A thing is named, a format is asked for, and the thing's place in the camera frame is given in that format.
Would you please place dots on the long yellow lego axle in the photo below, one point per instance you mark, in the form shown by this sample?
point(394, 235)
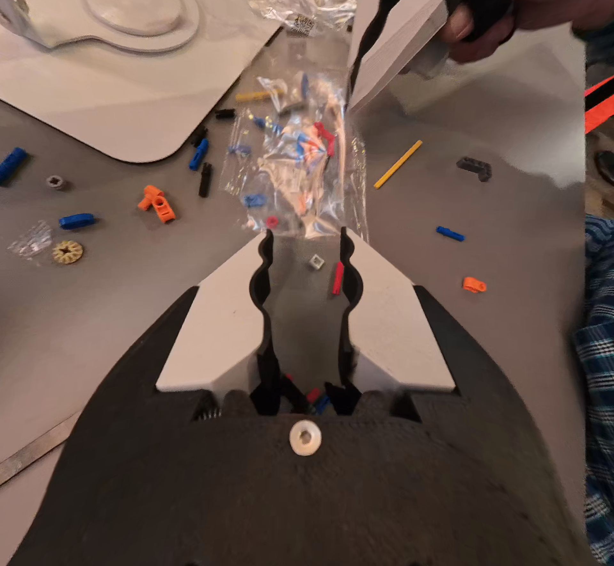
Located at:
point(398, 164)

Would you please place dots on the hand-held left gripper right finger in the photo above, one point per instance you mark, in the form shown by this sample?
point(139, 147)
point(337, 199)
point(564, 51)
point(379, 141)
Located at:
point(393, 335)

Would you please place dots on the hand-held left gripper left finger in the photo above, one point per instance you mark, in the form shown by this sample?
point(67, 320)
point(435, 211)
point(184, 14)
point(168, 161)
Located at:
point(220, 331)

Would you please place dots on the person's plaid shirt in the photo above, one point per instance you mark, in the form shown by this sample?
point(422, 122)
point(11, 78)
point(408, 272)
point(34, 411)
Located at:
point(599, 383)

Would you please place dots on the dark bent lego beam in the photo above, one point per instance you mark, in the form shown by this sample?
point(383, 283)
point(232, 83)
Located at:
point(474, 169)

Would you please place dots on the red lego pin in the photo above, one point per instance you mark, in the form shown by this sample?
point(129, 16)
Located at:
point(338, 278)

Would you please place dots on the grey lego bush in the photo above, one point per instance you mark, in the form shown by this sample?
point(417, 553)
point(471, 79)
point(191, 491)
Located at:
point(56, 182)

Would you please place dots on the orange lego connector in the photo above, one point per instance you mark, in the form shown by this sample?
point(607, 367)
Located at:
point(164, 209)
point(475, 284)
point(149, 195)

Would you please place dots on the tan lego gear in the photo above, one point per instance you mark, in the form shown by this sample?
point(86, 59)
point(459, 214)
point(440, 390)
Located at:
point(67, 252)

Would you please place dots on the small clear lego parts bag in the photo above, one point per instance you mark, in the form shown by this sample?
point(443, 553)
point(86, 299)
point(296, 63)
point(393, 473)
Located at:
point(288, 168)

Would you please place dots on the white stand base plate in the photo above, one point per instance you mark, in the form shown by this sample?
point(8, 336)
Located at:
point(120, 110)

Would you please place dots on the short yellow lego axle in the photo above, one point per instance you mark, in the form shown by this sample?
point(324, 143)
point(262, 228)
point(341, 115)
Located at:
point(259, 95)

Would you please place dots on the clear lego piece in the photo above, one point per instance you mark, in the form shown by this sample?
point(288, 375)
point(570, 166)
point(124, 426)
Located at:
point(31, 241)

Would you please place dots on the black lego pin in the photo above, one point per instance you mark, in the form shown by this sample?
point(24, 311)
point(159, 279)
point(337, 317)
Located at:
point(199, 135)
point(205, 180)
point(224, 114)

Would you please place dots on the grey square lego connector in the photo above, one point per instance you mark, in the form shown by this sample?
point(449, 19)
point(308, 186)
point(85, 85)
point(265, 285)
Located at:
point(316, 261)

